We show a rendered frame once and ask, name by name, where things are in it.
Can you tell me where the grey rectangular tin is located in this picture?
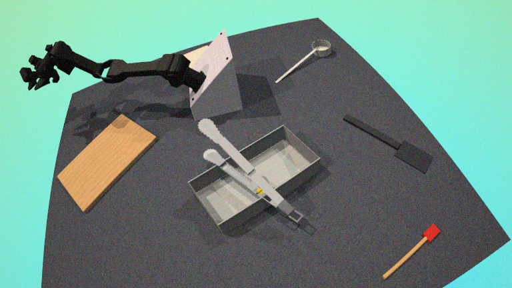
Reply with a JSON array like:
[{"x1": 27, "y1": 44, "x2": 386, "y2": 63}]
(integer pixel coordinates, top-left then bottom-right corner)
[{"x1": 188, "y1": 125, "x2": 320, "y2": 234}]

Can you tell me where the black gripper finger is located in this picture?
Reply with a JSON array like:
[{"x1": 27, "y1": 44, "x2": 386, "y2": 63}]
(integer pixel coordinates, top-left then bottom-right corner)
[
  {"x1": 35, "y1": 78, "x2": 50, "y2": 91},
  {"x1": 28, "y1": 81, "x2": 37, "y2": 91}
]

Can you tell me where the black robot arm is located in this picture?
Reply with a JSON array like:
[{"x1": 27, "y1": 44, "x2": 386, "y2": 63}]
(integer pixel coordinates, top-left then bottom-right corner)
[{"x1": 43, "y1": 41, "x2": 207, "y2": 93}]

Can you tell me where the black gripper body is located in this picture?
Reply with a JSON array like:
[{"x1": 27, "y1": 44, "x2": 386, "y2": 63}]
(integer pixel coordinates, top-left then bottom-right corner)
[{"x1": 20, "y1": 59, "x2": 60, "y2": 83}]

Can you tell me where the grey saucepan with long handle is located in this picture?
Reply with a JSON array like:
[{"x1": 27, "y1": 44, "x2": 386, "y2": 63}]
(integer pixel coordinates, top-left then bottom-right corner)
[{"x1": 275, "y1": 40, "x2": 331, "y2": 83}]

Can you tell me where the dark grey spatula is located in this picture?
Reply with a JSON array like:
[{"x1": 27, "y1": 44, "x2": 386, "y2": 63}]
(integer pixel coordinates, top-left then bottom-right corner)
[{"x1": 343, "y1": 114, "x2": 433, "y2": 174}]

